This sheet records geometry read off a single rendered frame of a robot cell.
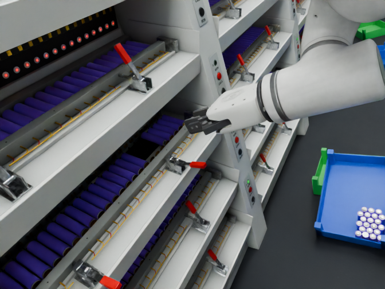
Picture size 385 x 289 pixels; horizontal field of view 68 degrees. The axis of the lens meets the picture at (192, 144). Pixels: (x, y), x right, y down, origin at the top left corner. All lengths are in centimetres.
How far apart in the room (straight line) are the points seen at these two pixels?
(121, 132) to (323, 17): 35
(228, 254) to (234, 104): 56
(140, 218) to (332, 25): 45
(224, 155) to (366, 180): 57
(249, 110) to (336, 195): 74
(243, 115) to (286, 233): 71
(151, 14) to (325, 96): 43
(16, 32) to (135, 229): 35
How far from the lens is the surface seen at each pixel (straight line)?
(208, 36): 70
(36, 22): 43
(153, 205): 57
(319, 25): 50
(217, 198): 81
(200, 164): 57
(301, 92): 44
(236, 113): 48
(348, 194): 115
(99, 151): 46
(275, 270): 104
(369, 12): 35
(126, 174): 61
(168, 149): 64
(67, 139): 46
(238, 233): 96
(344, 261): 105
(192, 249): 72
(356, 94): 44
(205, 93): 70
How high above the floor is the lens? 88
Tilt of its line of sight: 31 degrees down
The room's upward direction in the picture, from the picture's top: 21 degrees counter-clockwise
